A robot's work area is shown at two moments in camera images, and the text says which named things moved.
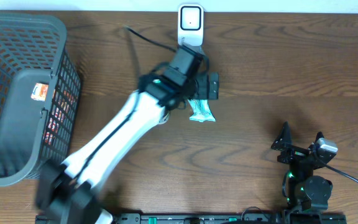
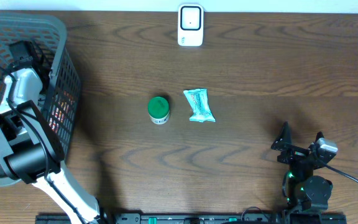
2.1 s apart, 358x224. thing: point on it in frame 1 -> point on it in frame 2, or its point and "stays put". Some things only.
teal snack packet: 201,110 stays put
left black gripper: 202,91 -> 45,70
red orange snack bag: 60,110 stays put
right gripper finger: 284,139 stays put
